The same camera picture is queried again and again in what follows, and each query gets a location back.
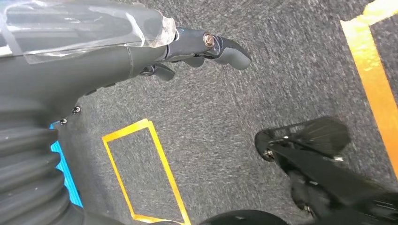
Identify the black left robot leg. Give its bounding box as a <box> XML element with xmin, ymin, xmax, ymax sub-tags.
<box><xmin>254</xmin><ymin>116</ymin><xmax>398</xmax><ymax>225</ymax></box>

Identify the yellow floor tape square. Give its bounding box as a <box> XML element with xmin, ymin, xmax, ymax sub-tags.
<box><xmin>102</xmin><ymin>118</ymin><xmax>192</xmax><ymax>225</ymax></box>
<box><xmin>340</xmin><ymin>0</ymin><xmax>398</xmax><ymax>181</ymax></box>

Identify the clear plastic hand cover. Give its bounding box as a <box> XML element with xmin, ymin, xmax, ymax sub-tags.
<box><xmin>0</xmin><ymin>0</ymin><xmax>177</xmax><ymax>64</ymax></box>

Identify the blue metal shelf rack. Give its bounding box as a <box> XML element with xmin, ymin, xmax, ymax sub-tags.
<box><xmin>49</xmin><ymin>105</ymin><xmax>84</xmax><ymax>208</ymax></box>

